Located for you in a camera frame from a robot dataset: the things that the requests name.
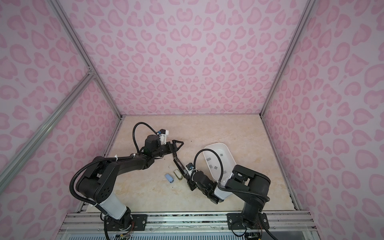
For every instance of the blue mini stapler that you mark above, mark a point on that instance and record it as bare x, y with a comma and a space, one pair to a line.
169, 178

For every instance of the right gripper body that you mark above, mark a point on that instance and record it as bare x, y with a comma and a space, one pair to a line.
203, 190

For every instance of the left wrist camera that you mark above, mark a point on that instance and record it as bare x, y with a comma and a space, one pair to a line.
163, 134

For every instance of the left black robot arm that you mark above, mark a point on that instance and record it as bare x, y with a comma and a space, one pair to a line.
94, 183

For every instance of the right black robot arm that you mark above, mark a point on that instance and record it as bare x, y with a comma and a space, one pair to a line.
248, 185

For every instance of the beige mini stapler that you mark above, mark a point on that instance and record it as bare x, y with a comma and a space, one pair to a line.
178, 174

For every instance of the diagonal aluminium frame bar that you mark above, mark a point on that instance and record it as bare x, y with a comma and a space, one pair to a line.
23, 155

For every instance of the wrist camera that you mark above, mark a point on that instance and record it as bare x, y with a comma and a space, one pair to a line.
190, 167
163, 134

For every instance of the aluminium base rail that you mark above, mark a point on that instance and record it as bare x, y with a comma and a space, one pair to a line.
283, 225

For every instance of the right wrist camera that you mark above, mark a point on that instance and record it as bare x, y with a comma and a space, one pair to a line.
190, 167

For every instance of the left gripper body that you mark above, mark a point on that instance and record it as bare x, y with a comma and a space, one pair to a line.
165, 149

